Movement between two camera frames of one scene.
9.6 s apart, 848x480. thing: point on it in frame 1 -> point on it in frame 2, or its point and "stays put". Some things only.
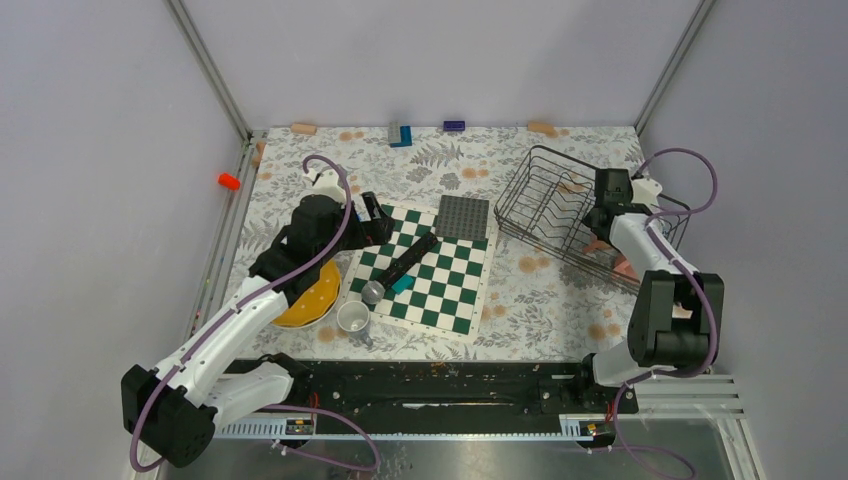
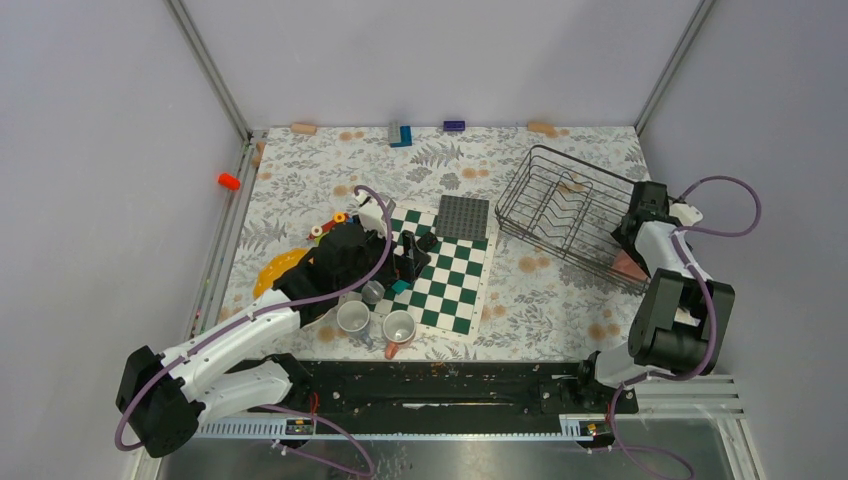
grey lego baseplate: [461, 217] stays put
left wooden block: [303, 128] stays put
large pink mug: [622, 268] stays put
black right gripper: [588, 220] -> [618, 236]
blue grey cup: [354, 316] stays put
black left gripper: [376, 231] -> [397, 266]
